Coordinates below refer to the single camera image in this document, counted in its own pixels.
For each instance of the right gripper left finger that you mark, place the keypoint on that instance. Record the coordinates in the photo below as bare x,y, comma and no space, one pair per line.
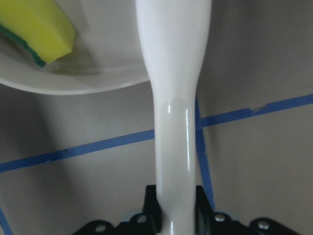
148,222

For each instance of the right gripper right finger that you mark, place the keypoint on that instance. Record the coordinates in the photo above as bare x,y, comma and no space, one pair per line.
209,222

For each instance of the beige plastic dustpan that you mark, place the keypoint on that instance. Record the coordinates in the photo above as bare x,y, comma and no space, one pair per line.
120,43

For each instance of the green yellow sponge piece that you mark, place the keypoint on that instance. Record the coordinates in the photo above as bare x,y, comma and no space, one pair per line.
39,26

